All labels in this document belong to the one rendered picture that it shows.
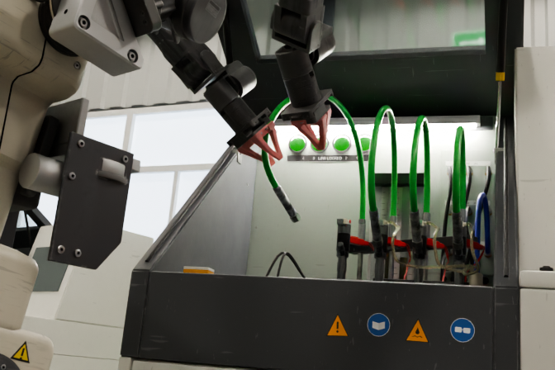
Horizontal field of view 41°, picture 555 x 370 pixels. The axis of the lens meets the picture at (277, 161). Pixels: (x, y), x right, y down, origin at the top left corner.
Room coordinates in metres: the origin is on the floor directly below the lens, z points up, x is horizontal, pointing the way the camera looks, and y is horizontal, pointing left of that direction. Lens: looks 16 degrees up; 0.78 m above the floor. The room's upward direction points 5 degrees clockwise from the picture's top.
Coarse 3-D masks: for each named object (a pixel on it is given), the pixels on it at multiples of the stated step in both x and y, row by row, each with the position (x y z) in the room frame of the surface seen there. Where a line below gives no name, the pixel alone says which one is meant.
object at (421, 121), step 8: (416, 120) 1.43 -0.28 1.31; (424, 120) 1.45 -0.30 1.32; (416, 128) 1.39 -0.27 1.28; (424, 128) 1.53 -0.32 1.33; (416, 136) 1.37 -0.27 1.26; (424, 136) 1.56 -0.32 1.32; (416, 144) 1.36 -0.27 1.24; (424, 144) 1.57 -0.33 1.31; (416, 152) 1.36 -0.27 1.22; (424, 152) 1.58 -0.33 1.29; (416, 160) 1.35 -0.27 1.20; (424, 160) 1.60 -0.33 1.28; (416, 168) 1.35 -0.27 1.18; (416, 176) 1.35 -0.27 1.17; (416, 184) 1.36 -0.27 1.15; (424, 184) 1.61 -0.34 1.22; (416, 192) 1.36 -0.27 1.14; (424, 192) 1.61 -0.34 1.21; (416, 200) 1.37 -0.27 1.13; (424, 200) 1.61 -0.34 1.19; (416, 208) 1.38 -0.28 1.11; (424, 208) 1.61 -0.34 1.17; (416, 216) 1.39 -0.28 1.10; (424, 216) 1.61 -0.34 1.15; (416, 224) 1.41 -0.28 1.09; (416, 232) 1.43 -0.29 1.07; (416, 240) 1.44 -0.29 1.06; (416, 248) 1.46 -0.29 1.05
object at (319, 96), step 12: (312, 72) 1.22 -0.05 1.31; (288, 84) 1.23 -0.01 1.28; (300, 84) 1.22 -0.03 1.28; (312, 84) 1.22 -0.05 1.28; (288, 96) 1.25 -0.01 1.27; (300, 96) 1.23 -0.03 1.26; (312, 96) 1.23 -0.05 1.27; (324, 96) 1.26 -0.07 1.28; (288, 108) 1.26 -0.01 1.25; (300, 108) 1.24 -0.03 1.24; (312, 108) 1.22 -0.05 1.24; (288, 120) 1.25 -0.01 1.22
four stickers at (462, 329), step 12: (372, 312) 1.26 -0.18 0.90; (336, 324) 1.28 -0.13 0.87; (348, 324) 1.28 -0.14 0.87; (372, 324) 1.26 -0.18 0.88; (384, 324) 1.26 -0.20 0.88; (408, 324) 1.25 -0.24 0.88; (420, 324) 1.24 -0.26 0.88; (456, 324) 1.22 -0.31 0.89; (468, 324) 1.22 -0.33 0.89; (336, 336) 1.28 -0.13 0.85; (348, 336) 1.28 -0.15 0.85; (372, 336) 1.26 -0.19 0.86; (384, 336) 1.26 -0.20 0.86; (408, 336) 1.25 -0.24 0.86; (420, 336) 1.24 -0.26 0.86; (456, 336) 1.22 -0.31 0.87; (468, 336) 1.22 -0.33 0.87
